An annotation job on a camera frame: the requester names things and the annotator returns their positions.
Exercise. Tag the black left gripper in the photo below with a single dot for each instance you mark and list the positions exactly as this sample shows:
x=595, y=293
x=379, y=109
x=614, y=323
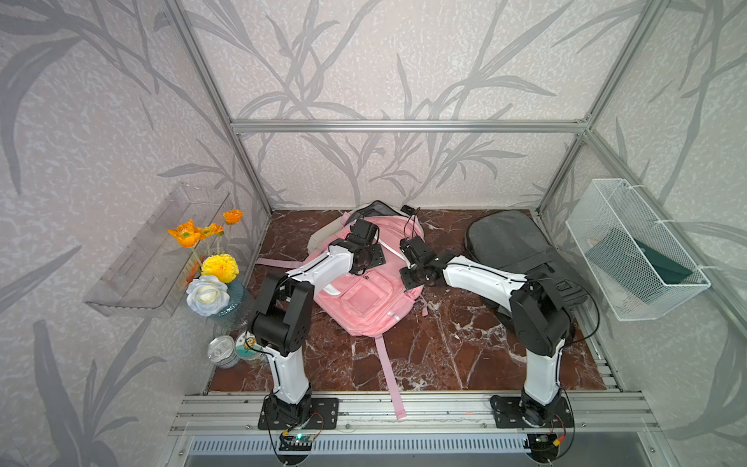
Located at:
x=378, y=258

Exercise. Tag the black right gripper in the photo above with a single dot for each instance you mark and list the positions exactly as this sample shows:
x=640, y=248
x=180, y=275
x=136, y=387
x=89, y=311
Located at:
x=406, y=282

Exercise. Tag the pink backpack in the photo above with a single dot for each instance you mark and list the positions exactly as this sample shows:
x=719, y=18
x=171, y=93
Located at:
x=372, y=303

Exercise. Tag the grey fabric backpack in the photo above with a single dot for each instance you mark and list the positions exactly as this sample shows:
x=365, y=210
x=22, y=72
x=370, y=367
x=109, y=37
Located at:
x=511, y=241

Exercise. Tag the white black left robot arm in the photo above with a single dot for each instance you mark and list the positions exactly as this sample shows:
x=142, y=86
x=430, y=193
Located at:
x=283, y=309

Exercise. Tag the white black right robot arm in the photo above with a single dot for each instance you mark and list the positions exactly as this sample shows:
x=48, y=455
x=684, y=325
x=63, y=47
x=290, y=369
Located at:
x=541, y=321

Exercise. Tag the small orange artificial flower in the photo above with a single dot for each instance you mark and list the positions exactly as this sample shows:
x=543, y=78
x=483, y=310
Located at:
x=233, y=217

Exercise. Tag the yellow artificial flower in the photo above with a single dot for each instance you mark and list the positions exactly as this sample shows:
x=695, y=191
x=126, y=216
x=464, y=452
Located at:
x=222, y=266

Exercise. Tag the teal glass vase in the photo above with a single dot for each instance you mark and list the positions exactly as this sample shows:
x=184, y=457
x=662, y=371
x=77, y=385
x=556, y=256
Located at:
x=236, y=313

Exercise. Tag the green labelled tin can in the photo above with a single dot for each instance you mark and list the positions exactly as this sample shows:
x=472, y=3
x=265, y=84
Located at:
x=248, y=351

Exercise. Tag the white artificial rose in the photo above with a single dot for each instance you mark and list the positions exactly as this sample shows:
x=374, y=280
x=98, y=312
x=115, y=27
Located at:
x=207, y=296

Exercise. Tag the orange artificial poppy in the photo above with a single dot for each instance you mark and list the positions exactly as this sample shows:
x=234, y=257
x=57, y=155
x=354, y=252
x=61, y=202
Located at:
x=187, y=235

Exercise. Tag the silver tin can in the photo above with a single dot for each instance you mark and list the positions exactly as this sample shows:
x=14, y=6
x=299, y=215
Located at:
x=221, y=352

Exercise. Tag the green book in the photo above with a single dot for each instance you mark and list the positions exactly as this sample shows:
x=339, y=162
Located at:
x=632, y=262

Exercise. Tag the left controller circuit board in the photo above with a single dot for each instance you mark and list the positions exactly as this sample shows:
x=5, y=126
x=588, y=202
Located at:
x=297, y=441

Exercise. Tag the controller circuit board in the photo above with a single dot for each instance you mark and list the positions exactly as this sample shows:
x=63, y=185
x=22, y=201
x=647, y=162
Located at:
x=297, y=441
x=543, y=448

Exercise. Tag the clear plastic shelf tray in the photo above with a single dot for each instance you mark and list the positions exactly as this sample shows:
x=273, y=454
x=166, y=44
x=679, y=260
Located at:
x=151, y=275

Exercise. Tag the right controller circuit board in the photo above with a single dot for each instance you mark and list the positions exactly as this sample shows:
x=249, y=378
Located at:
x=543, y=448

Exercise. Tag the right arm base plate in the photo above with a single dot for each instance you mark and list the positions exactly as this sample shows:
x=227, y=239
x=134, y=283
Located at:
x=526, y=413

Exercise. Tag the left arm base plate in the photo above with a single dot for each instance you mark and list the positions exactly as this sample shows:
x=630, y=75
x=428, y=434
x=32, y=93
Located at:
x=314, y=413

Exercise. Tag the white wire mesh basket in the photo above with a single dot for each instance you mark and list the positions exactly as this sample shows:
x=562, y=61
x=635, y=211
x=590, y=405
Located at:
x=614, y=203

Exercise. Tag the aluminium mounting rail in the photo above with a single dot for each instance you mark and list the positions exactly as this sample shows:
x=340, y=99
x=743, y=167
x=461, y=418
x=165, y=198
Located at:
x=428, y=412

